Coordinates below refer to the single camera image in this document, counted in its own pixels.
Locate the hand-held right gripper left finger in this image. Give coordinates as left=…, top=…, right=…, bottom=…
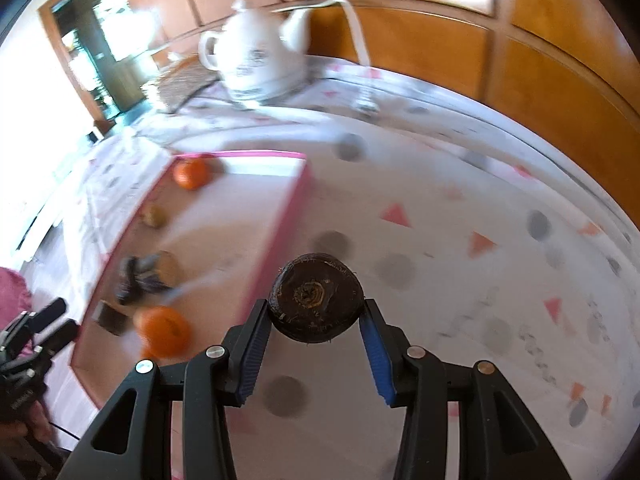
left=60, top=299, right=273, bottom=480

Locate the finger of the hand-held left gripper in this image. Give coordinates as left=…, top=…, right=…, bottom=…
left=30, top=297, right=68, bottom=331
left=42, top=320, right=81, bottom=356

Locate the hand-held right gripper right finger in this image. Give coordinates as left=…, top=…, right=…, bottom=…
left=359, top=299, right=573, bottom=480

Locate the dark sugarcane piece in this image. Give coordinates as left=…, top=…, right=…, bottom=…
left=94, top=300, right=128, bottom=336

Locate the dark water chestnut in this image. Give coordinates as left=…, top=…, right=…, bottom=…
left=115, top=255, right=153, bottom=306
left=268, top=254, right=365, bottom=345

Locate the orange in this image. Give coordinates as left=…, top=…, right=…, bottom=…
left=132, top=306, right=193, bottom=360
left=173, top=157, right=211, bottom=191

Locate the pink shallow cardboard tray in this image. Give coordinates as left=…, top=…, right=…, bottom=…
left=70, top=150, right=313, bottom=411

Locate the small brown longan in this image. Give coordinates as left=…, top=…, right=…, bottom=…
left=140, top=203, right=168, bottom=229

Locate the person's pink clothing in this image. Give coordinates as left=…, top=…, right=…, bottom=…
left=0, top=267, right=32, bottom=321

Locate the white patterned plastic tablecloth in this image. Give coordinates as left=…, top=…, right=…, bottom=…
left=0, top=55, right=636, bottom=480

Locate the silver kettle base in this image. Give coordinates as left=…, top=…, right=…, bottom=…
left=225, top=85, right=301, bottom=110

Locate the ornate gold tissue box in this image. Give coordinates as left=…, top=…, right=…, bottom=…
left=155, top=57, right=218, bottom=113

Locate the wooden glass-panel door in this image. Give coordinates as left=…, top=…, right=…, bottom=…
left=40, top=0, right=166, bottom=121

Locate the white floral ceramic kettle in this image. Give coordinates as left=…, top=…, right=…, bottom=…
left=199, top=0, right=313, bottom=101

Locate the white power cord with plug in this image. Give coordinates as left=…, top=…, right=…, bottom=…
left=270, top=0, right=378, bottom=111

